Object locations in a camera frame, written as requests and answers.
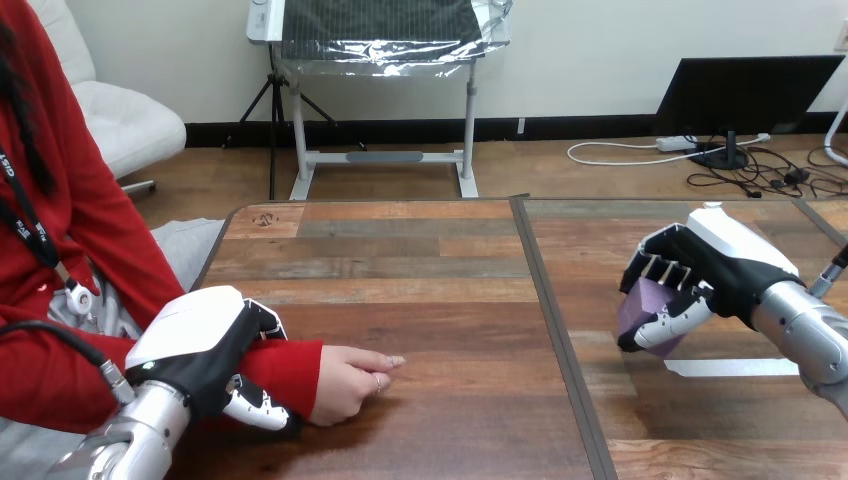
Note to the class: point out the white desk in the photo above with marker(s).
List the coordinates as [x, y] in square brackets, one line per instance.
[384, 132]

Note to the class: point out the person's forearm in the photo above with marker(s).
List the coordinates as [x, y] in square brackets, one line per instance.
[278, 374]

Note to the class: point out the foil sheet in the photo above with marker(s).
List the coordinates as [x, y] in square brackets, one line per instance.
[391, 33]

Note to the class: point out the white power strip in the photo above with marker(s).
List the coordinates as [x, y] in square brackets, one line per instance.
[676, 143]

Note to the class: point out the white cushioned chair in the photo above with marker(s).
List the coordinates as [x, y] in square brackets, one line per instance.
[112, 106]

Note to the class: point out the person's body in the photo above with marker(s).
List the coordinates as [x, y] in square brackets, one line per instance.
[73, 199]

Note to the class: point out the dark screen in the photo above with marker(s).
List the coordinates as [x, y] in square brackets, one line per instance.
[735, 99]

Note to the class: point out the black tripod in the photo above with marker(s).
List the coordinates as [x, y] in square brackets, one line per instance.
[281, 112]

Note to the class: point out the purple block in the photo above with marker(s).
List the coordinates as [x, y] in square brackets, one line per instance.
[639, 308]

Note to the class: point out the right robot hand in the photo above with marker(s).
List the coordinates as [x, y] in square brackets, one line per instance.
[722, 262]

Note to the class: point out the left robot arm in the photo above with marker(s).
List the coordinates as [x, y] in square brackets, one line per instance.
[129, 437]

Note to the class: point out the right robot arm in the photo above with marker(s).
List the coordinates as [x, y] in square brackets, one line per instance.
[802, 331]

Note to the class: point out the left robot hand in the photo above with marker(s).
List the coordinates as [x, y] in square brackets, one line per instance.
[192, 338]

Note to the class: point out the person's hand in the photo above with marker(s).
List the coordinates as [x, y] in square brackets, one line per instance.
[348, 384]

